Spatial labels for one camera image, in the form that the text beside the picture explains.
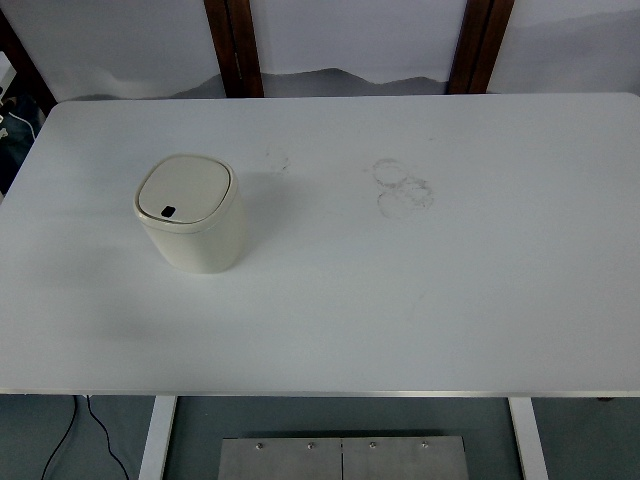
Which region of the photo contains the white box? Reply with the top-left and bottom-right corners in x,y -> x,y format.
0,52 -> 17,96

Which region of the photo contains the grey metal plate with screws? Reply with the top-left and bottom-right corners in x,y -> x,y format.
218,436 -> 470,480

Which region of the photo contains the white table leg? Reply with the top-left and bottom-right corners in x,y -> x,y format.
137,397 -> 179,480
508,398 -> 550,480

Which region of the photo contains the white landscape screen panel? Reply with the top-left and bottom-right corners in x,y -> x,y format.
4,0 -> 226,104
487,0 -> 640,96
249,0 -> 469,98

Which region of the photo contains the black floor cable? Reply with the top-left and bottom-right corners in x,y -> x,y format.
40,394 -> 80,480
85,394 -> 132,480

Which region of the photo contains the small cream lidded trash bin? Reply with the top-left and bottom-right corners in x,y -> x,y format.
132,153 -> 247,275

